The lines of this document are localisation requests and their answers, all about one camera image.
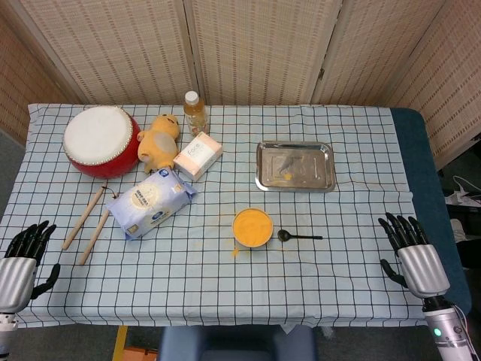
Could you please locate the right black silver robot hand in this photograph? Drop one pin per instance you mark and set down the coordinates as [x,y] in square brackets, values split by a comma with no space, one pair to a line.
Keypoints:
[422,269]

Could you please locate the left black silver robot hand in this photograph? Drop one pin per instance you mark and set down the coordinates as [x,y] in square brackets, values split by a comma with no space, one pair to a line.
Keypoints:
[17,274]

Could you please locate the black spoon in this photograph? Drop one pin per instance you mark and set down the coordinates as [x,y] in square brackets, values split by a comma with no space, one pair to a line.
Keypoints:
[283,235]

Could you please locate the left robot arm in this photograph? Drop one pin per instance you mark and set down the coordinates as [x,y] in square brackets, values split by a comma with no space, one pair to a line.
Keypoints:
[5,331]

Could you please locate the stainless steel tray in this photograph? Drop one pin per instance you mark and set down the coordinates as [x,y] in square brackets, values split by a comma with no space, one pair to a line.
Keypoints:
[295,165]

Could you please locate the off-white bowl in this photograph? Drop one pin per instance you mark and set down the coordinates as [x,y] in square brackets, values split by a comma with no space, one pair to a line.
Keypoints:
[252,246]

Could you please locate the wooden drumstick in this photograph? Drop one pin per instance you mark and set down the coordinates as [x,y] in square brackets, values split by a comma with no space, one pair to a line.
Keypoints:
[94,237]
[82,220]

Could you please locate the dark blue padded table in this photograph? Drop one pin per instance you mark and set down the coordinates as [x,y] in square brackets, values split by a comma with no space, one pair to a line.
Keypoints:
[424,169]

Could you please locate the orange box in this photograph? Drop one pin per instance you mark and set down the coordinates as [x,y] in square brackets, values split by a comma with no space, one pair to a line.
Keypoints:
[141,355]

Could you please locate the blue tissue pack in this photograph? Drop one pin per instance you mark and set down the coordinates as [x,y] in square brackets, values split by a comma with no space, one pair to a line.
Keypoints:
[150,203]

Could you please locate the red drum white skin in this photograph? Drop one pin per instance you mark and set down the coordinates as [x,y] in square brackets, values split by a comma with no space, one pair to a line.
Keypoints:
[97,135]

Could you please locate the yellow plush toy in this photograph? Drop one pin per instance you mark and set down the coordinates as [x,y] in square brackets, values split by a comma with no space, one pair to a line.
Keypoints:
[158,144]

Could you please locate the checkered light blue tablecloth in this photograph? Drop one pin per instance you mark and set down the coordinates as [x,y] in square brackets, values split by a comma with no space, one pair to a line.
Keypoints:
[210,286]

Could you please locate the blue chair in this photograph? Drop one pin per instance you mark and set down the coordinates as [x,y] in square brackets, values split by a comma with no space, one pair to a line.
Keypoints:
[236,344]

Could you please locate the pink tissue pack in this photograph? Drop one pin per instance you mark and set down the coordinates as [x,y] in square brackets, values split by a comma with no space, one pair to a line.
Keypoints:
[197,156]

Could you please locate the tea bottle white cap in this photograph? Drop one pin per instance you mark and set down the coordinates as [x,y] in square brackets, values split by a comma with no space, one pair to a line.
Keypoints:
[195,116]

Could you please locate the woven folding screen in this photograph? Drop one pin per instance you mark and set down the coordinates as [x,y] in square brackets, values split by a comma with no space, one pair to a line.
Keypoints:
[255,49]

